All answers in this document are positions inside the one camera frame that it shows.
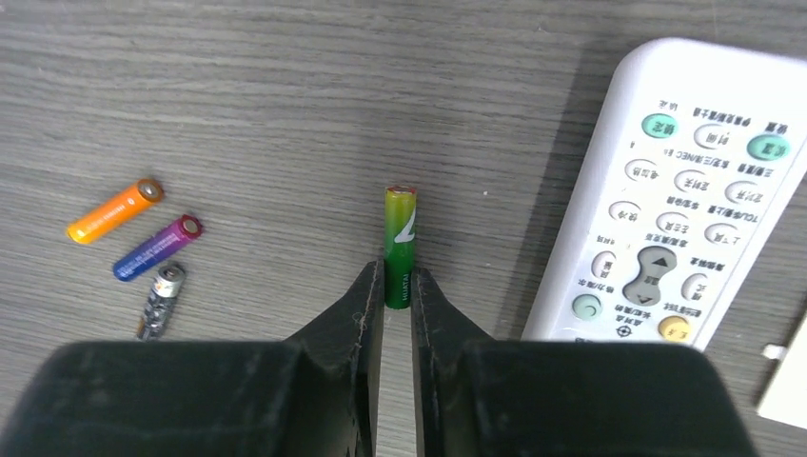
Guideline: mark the black silver battery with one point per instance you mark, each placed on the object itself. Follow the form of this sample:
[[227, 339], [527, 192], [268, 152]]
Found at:
[[161, 302]]

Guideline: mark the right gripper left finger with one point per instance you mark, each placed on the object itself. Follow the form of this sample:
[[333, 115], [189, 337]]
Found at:
[[314, 393]]

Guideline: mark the white battery cover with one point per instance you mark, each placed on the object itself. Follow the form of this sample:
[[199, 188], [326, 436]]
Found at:
[[784, 398]]

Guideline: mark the purple blue battery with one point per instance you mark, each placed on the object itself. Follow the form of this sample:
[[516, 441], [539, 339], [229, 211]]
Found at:
[[159, 247]]

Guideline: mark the green battery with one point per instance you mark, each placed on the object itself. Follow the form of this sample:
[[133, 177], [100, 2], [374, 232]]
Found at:
[[400, 209]]

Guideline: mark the small white remote control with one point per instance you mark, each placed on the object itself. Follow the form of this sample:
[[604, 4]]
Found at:
[[697, 151]]

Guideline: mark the orange battery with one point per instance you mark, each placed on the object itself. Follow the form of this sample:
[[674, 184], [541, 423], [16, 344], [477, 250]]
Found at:
[[119, 209]]

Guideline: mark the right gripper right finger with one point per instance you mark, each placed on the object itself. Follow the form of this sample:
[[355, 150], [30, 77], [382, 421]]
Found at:
[[479, 396]]

